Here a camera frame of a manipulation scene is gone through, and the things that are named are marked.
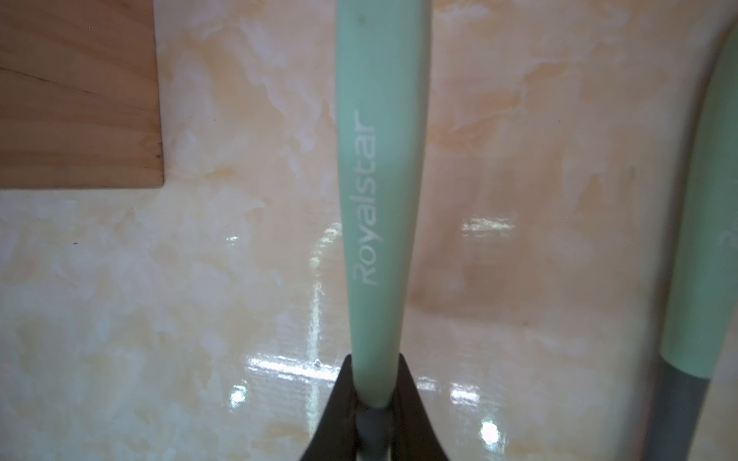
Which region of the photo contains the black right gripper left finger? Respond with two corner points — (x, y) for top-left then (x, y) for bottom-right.
(300, 355), (359, 461)

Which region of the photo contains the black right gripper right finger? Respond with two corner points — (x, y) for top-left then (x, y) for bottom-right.
(391, 355), (450, 461)

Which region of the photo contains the grey turner green handle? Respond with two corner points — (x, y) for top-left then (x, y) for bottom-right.
(641, 29), (737, 460)

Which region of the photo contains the grey slotted spatula green handle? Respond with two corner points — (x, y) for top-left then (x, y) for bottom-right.
(335, 1), (432, 460)

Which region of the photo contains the wooden two-tier shelf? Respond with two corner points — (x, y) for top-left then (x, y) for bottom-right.
(1, 1), (165, 189)

